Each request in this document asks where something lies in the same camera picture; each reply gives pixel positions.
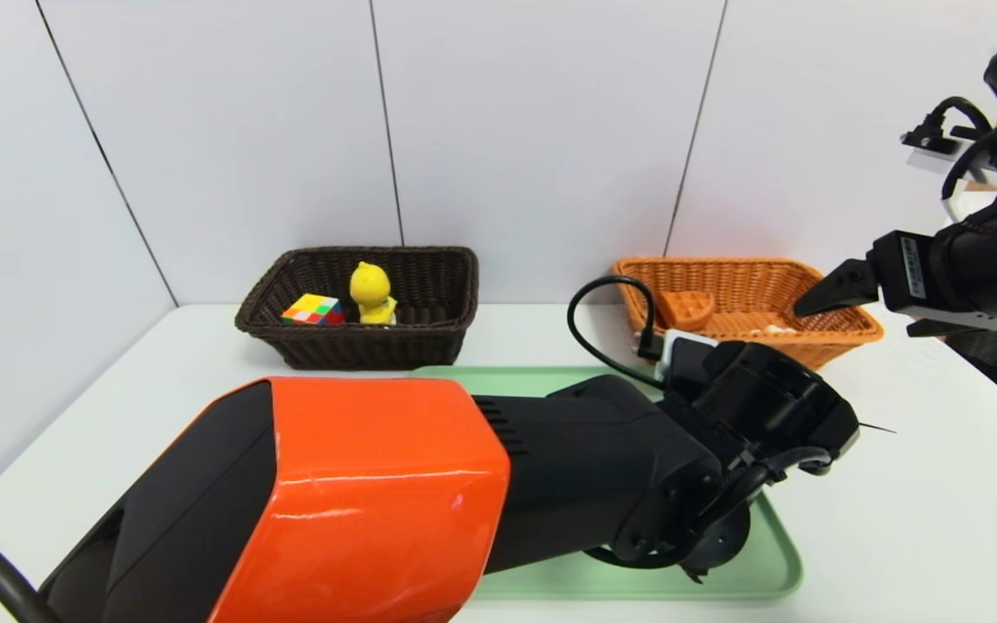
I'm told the toy waffle slice with fruit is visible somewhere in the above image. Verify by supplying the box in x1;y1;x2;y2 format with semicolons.
659;290;716;331

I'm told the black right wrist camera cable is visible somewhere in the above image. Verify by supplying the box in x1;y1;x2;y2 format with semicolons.
901;95;997;202

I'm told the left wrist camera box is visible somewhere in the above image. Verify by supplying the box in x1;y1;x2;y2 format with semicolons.
656;329;722;401

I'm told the dark brown wicker basket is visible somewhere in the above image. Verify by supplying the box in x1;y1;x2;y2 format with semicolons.
235;246;479;371

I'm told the black left wrist camera cable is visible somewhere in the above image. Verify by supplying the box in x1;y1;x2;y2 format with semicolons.
568;275;666;386

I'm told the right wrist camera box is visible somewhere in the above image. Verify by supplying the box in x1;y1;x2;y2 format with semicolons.
901;130;997;196

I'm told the orange wicker basket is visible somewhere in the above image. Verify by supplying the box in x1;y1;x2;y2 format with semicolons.
613;257;885;371

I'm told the yellow duck toy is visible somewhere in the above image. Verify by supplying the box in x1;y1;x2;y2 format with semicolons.
350;261;398;326

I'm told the multicoloured puzzle cube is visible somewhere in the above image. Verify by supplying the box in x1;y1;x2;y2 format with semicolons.
280;292;346;327

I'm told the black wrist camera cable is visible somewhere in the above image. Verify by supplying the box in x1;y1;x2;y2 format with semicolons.
901;95;997;202
568;275;666;386

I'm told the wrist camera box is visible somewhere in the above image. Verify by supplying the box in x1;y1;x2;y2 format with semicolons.
901;130;997;196
656;329;722;401

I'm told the light green plastic tray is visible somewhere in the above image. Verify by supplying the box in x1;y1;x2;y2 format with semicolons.
412;365;804;601

